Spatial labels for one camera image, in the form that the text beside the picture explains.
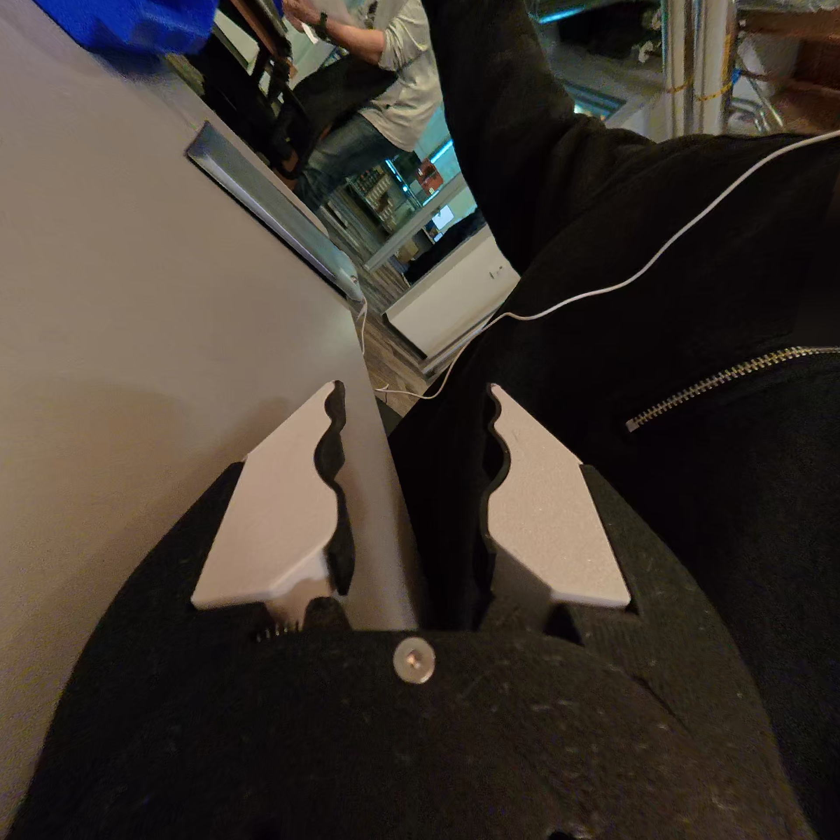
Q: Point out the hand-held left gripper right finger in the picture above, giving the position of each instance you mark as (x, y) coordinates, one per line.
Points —
(558, 525)

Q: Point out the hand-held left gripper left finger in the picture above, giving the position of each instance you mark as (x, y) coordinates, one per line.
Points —
(275, 518)

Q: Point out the person in black jacket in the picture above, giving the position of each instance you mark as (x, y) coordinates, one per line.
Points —
(656, 459)

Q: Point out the white low cabinet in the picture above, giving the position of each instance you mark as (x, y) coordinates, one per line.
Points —
(453, 302)

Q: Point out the black phone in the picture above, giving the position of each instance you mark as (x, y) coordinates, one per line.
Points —
(262, 197)

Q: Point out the black bag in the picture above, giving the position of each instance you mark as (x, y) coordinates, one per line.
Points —
(341, 92)

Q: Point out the grey metal pipes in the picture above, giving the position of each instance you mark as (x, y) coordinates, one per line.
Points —
(695, 65)

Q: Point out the blue plastic bin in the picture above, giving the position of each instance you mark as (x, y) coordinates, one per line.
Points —
(131, 23)

